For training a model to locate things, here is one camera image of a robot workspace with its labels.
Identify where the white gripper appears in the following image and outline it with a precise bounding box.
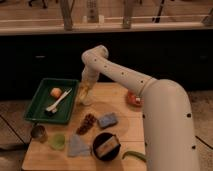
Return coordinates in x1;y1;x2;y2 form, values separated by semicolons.
81;67;98;88

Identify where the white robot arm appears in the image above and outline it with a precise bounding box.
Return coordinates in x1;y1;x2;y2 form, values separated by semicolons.
82;45;200;171

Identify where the green plastic cup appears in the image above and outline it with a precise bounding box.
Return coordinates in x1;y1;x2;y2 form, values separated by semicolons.
49;134;65;150

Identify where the metal cup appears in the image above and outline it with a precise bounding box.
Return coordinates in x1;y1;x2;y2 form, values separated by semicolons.
31;125;47;143

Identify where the orange fruit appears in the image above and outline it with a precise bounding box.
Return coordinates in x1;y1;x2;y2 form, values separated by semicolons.
50;87;62;99

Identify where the green plastic tray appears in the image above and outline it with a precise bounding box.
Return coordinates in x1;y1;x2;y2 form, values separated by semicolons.
24;78;79;124

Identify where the red plate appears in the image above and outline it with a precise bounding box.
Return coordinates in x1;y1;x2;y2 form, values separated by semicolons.
126;91;142;107

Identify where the blue sponge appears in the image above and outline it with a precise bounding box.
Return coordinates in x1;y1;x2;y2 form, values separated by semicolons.
98;113;118;129

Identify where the white dish brush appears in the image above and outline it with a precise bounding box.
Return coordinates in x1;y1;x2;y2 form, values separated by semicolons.
45;90;71;116

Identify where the wooden board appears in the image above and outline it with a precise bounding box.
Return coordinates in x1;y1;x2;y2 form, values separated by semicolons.
21;82;149;171

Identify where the wooden block in bowl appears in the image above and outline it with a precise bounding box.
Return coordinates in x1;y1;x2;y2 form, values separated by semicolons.
96;136;120;157

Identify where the black bowl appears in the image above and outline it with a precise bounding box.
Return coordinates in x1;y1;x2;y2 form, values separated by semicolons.
92;132;121;161

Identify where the blue cloth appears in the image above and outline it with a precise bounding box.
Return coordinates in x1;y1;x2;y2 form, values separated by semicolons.
68;134;91;157

